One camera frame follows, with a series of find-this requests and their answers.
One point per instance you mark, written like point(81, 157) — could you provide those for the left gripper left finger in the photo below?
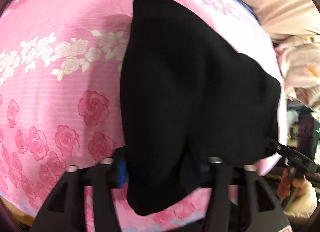
point(64, 208)

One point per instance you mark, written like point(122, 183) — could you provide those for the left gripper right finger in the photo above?
point(241, 200)

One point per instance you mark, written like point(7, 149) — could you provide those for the black pants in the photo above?
point(187, 95)

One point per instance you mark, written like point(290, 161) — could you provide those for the person's hand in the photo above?
point(302, 184)

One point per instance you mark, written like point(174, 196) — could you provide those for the beige pink blanket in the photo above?
point(298, 59)

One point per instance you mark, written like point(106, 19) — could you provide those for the pink floral bedsheet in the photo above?
point(60, 73)

